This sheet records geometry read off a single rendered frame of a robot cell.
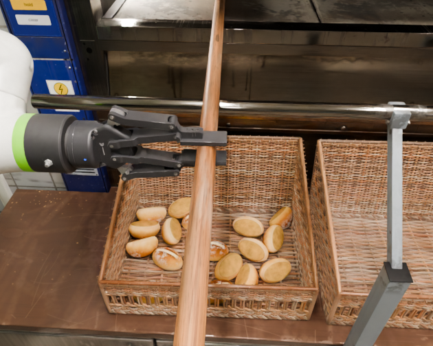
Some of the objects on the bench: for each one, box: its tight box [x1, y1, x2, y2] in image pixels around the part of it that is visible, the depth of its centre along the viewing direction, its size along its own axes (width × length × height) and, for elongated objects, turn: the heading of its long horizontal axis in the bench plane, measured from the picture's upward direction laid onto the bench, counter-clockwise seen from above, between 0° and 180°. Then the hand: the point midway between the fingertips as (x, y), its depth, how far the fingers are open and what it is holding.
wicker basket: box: [97, 135, 321, 321], centre depth 111 cm, size 49×56×28 cm
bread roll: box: [214, 253, 243, 281], centre depth 110 cm, size 10×7×6 cm, turn 137°
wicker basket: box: [309, 139, 433, 330], centre depth 109 cm, size 49×56×28 cm
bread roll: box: [238, 238, 269, 262], centre depth 115 cm, size 6×10×7 cm
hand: (204, 147), depth 59 cm, fingers closed on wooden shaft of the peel, 3 cm apart
